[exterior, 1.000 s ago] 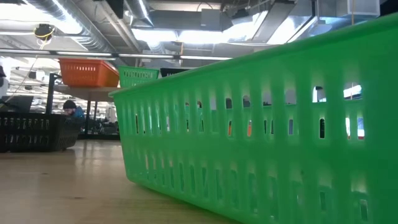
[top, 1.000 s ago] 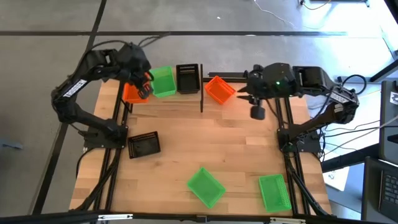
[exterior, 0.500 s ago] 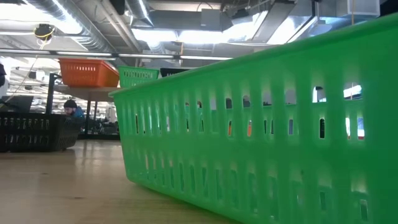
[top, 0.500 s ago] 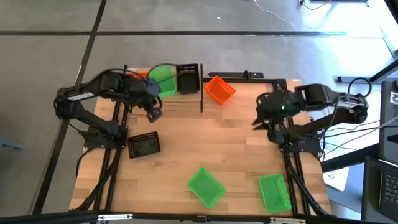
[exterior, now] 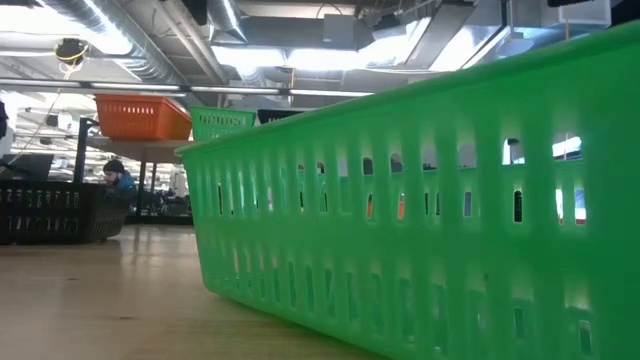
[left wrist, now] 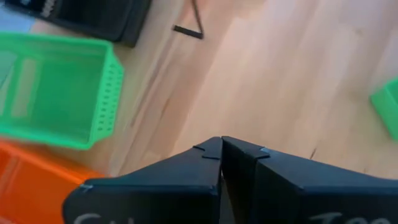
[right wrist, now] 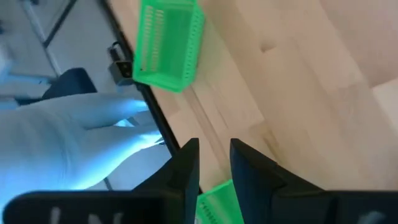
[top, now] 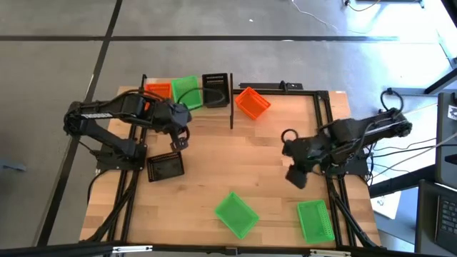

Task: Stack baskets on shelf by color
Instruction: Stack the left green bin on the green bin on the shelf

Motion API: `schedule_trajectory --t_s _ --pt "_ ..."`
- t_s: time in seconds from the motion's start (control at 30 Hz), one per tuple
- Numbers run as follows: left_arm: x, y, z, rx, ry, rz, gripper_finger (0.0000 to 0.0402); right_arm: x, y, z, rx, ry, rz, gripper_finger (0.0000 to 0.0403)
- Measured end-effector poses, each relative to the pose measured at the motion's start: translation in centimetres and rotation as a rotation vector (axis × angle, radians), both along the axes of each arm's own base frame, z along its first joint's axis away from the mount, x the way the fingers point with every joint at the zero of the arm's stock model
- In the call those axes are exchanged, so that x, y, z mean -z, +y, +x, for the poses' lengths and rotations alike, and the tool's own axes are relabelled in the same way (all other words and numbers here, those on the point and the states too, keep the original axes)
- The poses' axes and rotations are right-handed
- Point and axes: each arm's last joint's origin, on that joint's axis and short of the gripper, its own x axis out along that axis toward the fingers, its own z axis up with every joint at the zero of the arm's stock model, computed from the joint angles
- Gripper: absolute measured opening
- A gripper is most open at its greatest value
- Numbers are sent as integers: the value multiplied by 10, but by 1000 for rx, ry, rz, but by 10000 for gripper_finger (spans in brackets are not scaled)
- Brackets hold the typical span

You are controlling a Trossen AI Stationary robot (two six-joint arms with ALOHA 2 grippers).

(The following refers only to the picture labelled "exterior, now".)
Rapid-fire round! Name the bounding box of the person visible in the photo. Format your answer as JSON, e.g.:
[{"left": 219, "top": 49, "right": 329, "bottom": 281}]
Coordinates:
[{"left": 102, "top": 158, "right": 139, "bottom": 206}]

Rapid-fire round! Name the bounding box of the black plastic basket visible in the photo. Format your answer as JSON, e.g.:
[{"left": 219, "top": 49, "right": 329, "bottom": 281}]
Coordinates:
[
  {"left": 256, "top": 108, "right": 306, "bottom": 126},
  {"left": 0, "top": 178, "right": 132, "bottom": 246}
]

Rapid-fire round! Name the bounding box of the black hanging cable reel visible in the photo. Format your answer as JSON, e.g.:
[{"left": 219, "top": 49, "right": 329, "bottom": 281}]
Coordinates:
[{"left": 53, "top": 37, "right": 90, "bottom": 66}]

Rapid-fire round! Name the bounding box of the green plastic basket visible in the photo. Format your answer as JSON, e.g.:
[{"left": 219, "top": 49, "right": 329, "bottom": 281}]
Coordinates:
[
  {"left": 188, "top": 105, "right": 258, "bottom": 144},
  {"left": 174, "top": 22, "right": 640, "bottom": 360}
]

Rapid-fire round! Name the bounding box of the black aluminium table frame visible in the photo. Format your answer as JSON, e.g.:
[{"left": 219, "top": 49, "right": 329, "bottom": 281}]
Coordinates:
[{"left": 124, "top": 213, "right": 195, "bottom": 227}]

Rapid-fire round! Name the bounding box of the wooden shelf with black legs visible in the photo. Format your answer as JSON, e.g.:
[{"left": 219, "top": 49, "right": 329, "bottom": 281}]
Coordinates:
[{"left": 72, "top": 116, "right": 201, "bottom": 226}]

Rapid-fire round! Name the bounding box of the black monitor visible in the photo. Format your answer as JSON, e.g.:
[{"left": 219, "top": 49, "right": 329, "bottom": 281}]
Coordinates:
[{"left": 0, "top": 153, "right": 55, "bottom": 182}]

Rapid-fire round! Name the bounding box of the long ceiling light bar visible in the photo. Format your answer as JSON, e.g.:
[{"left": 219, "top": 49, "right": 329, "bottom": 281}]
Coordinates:
[{"left": 0, "top": 77, "right": 376, "bottom": 99}]

